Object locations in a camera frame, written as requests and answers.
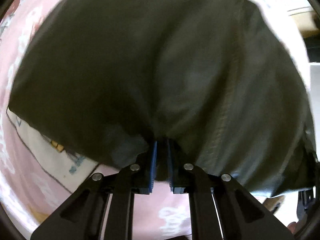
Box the black leather jacket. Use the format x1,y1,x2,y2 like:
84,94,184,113
9,0,316,197

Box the pink patterned bed sheet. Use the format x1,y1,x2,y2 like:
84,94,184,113
0,0,320,240

